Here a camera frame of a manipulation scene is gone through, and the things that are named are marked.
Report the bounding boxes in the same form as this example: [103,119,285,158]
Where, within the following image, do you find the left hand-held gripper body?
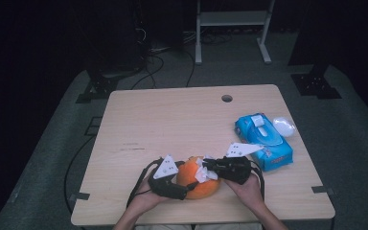
[148,154,190,201]

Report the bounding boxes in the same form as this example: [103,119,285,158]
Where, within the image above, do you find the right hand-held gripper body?
[218,142,265,186]

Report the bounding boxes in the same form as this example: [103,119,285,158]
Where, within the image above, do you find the orange plush toy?
[175,155,222,200]

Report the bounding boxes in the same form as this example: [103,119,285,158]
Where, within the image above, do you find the white wet wipe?
[194,155,219,184]

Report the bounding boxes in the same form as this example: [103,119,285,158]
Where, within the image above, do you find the blue wet wipes pack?
[234,112,294,173]

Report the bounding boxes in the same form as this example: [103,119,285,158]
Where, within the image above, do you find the person's right hand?
[223,174,266,211]

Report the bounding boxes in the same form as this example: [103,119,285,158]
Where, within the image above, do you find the person's left hand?
[129,179,170,211]

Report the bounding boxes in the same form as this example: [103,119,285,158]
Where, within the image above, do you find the white oval lid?
[271,116,297,138]

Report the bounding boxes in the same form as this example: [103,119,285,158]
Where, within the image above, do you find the black tape floor marking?
[84,116,104,137]

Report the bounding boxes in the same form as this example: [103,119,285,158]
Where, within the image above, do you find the grey tape strip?
[310,185,335,196]
[68,191,91,203]

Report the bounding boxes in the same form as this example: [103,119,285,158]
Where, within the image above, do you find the black stand base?
[75,65,142,104]
[288,61,343,100]

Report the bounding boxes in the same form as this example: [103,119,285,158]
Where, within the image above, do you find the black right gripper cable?
[250,159,266,200]

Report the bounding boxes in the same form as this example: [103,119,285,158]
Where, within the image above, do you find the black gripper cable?
[126,157,164,208]
[250,159,266,200]

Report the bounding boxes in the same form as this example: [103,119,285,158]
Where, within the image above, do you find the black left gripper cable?
[126,157,164,208]

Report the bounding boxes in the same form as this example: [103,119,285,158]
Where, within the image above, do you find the curved black floor cable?
[185,49,196,88]

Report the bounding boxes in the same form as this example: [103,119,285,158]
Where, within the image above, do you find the looped black floor cable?
[130,54,166,90]

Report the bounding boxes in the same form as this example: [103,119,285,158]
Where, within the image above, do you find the long black floor cable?
[63,135,96,215]

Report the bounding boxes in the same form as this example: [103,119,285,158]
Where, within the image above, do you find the bundle of floor cables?
[183,30,234,46]

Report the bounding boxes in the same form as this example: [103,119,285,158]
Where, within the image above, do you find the white metal stand frame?
[195,0,276,66]

